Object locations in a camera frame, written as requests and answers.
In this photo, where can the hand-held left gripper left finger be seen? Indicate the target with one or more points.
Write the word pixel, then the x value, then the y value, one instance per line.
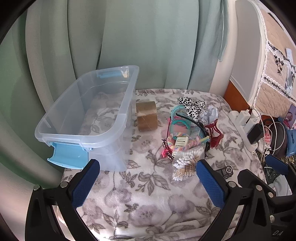
pixel 84 185

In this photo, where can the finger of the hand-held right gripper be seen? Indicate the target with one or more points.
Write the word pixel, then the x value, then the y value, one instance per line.
pixel 253 179
pixel 277 163

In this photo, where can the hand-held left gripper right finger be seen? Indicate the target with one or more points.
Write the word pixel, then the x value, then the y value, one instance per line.
pixel 210 185

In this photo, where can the cotton swabs bag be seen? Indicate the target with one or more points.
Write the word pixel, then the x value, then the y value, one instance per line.
pixel 185 162

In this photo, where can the clear plastic container blue latches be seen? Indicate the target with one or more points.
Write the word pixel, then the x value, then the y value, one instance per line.
pixel 106 150

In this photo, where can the dark red claw clip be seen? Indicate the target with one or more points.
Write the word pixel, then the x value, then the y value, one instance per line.
pixel 214 132

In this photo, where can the black headband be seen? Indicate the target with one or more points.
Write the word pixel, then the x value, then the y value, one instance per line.
pixel 203 128

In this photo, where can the white paper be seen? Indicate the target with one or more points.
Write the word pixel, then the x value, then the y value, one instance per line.
pixel 209 114

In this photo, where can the black white spotted scrunchie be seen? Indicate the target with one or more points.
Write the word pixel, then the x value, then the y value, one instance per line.
pixel 193 107

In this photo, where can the small black labelled box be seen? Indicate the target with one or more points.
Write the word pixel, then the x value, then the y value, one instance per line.
pixel 225 172

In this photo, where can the pale blue printed cloth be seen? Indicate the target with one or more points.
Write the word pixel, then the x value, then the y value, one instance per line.
pixel 281 185

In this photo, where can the dark round pan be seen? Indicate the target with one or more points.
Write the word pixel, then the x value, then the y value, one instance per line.
pixel 279 139

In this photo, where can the pink fluffy cloth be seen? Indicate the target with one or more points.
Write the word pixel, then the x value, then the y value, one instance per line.
pixel 268 136

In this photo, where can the black charger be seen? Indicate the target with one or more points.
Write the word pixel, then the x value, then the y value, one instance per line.
pixel 255 134

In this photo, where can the small photo card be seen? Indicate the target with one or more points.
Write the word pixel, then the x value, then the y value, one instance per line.
pixel 289 119

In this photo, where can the cream claw clip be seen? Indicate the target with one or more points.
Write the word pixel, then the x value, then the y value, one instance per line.
pixel 181 144

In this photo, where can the light blue card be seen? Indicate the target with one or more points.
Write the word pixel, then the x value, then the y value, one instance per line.
pixel 195 134

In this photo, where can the white power strip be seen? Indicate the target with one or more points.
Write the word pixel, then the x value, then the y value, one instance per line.
pixel 240 122

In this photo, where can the grey floral blanket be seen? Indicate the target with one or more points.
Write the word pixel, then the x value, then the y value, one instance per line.
pixel 143 192

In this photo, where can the beige quilted lace cover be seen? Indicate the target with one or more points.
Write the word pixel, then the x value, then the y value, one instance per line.
pixel 277 81

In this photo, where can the brown packing tape roll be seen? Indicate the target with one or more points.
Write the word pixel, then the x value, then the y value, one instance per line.
pixel 145 115

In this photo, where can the light blue hanging cloth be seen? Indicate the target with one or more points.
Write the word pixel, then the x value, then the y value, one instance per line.
pixel 222 34

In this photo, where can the pale green curtain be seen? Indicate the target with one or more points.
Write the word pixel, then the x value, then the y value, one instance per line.
pixel 138 46

